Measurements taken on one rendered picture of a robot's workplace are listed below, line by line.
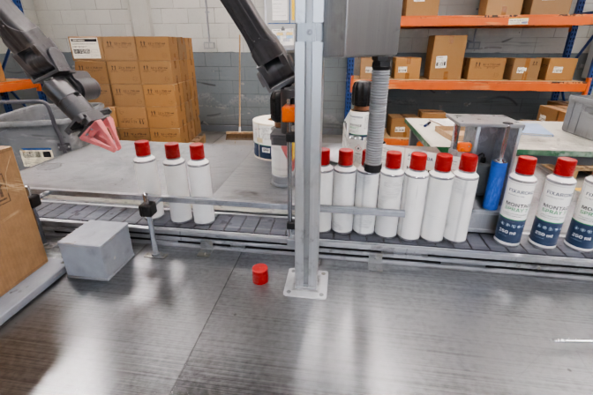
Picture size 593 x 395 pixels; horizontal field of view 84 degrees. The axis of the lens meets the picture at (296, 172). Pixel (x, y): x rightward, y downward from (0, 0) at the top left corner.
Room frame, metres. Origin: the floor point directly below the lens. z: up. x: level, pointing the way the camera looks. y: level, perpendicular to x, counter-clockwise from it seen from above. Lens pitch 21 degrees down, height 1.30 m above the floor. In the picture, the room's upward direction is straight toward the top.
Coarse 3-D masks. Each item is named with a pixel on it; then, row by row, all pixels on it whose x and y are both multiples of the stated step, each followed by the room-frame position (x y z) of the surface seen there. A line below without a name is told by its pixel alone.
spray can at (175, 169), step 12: (168, 144) 0.75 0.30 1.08; (168, 156) 0.75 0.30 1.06; (168, 168) 0.74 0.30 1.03; (180, 168) 0.74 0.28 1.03; (168, 180) 0.74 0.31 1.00; (180, 180) 0.74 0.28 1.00; (168, 192) 0.74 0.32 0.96; (180, 192) 0.74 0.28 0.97; (180, 204) 0.74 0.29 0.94; (180, 216) 0.74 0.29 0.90
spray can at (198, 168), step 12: (192, 144) 0.75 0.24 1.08; (192, 156) 0.74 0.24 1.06; (204, 156) 0.75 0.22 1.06; (192, 168) 0.73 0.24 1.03; (204, 168) 0.73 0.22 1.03; (192, 180) 0.73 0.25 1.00; (204, 180) 0.73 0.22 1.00; (192, 192) 0.73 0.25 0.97; (204, 192) 0.73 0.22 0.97; (192, 204) 0.74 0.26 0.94; (204, 216) 0.73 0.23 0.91
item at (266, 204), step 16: (32, 192) 0.77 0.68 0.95; (64, 192) 0.76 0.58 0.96; (80, 192) 0.75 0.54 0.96; (96, 192) 0.75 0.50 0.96; (112, 192) 0.75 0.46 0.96; (272, 208) 0.69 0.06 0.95; (320, 208) 0.67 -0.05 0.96; (336, 208) 0.67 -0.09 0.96; (352, 208) 0.66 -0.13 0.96; (368, 208) 0.66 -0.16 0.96
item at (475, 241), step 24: (48, 216) 0.78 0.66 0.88; (72, 216) 0.78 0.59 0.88; (96, 216) 0.78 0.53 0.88; (120, 216) 0.78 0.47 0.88; (168, 216) 0.78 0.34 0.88; (192, 216) 0.78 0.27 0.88; (216, 216) 0.78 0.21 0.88; (240, 216) 0.78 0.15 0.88; (360, 240) 0.66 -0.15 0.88; (384, 240) 0.66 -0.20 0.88; (480, 240) 0.66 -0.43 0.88
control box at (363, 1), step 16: (336, 0) 0.54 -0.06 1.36; (352, 0) 0.54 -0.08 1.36; (368, 0) 0.57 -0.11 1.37; (384, 0) 0.60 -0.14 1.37; (400, 0) 0.64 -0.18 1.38; (336, 16) 0.54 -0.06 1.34; (352, 16) 0.54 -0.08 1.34; (368, 16) 0.57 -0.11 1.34; (384, 16) 0.61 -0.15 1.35; (400, 16) 0.65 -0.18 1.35; (336, 32) 0.54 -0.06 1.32; (352, 32) 0.54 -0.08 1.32; (368, 32) 0.57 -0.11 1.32; (384, 32) 0.61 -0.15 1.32; (336, 48) 0.54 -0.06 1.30; (352, 48) 0.54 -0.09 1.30; (368, 48) 0.57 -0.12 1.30; (384, 48) 0.61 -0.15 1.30
